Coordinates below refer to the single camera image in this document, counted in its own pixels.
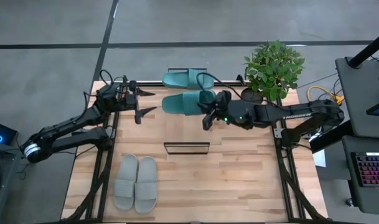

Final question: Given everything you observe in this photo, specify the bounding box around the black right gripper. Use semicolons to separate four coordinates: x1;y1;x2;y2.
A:
199;90;236;131

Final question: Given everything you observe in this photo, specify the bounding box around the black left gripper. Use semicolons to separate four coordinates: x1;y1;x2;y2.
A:
123;80;158;125

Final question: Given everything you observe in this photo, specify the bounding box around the teal rubber slide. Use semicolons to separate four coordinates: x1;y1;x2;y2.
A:
162;68;215;90
161;89;217;116

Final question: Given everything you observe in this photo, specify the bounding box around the grey rubber slide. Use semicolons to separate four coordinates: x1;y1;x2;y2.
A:
134;156;158;215
113;154;139;211

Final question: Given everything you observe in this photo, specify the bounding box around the black plant pot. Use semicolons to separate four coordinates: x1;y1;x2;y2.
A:
240;88;264;105

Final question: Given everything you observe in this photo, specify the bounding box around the green leafy plant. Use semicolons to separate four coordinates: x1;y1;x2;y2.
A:
243;40;305;102

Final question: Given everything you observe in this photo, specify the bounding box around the white paper sheet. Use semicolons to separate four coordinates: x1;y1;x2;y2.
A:
312;149;327;168

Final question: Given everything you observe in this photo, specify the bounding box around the grey desk with tablet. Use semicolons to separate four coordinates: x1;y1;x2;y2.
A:
334;57;379;139

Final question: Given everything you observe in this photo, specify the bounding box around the black pole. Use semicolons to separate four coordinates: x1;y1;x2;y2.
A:
347;29;379;68

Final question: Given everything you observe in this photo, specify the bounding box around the backlit keyboard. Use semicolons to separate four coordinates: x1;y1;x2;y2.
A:
350;151;379;188

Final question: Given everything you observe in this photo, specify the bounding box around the grey desk with keyboard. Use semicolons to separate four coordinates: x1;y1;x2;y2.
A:
341;135;379;216

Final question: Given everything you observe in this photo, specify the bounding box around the black aluminium table frame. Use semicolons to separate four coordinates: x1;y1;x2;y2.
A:
36;74;361;224

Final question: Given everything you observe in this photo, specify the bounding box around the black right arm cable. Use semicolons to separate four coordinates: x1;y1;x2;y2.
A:
195;72;251;103

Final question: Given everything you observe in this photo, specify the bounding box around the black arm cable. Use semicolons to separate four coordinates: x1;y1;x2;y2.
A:
195;72;251;103
98;68;116;87

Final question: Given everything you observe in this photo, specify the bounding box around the wooden shelf with black frame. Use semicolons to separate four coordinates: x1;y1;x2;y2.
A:
162;67;210;156

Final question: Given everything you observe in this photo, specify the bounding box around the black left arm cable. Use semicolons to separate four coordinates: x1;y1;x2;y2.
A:
98;68;116;87

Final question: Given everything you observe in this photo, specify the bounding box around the yellow cable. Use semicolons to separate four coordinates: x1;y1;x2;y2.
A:
306;86;345;106

